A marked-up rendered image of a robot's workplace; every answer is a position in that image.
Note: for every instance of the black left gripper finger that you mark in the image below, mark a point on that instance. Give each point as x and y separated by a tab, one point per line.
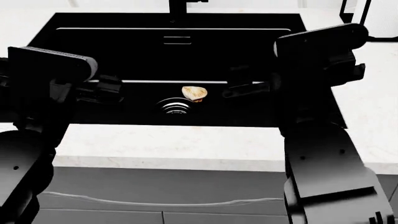
109	93
110	80

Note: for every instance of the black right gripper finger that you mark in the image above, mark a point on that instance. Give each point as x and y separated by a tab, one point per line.
252	74
245	90

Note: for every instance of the round metal sink drain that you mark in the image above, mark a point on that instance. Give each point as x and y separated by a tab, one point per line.
174	106

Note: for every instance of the black sink basin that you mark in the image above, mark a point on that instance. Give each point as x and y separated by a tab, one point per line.
174	56

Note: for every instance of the black sink faucet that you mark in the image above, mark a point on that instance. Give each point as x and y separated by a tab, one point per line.
182	9

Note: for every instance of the grey cabinet drawer front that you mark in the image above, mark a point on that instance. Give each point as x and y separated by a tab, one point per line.
161	186

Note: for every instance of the grey cabinet door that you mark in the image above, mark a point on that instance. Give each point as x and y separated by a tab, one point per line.
224	218
99	217

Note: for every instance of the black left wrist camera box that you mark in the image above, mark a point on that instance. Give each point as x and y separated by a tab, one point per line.
46	63

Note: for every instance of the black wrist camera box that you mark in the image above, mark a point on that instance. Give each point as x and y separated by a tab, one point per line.
46	63
320	42

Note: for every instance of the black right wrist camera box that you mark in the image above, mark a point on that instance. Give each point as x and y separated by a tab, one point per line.
320	42

